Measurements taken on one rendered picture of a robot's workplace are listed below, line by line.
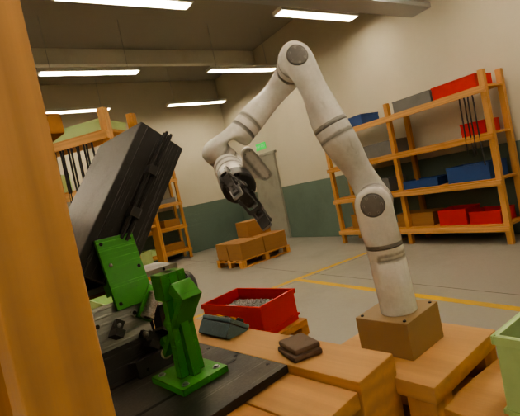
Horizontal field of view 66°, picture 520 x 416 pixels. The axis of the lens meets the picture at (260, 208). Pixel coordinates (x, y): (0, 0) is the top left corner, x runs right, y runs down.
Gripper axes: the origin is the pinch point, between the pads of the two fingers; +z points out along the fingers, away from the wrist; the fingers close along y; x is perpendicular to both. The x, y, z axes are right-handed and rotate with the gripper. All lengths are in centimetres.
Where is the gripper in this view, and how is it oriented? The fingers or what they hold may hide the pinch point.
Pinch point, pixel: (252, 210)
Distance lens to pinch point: 77.5
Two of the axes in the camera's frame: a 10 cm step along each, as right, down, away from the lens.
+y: -5.8, -6.4, -5.1
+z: 2.7, 4.4, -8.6
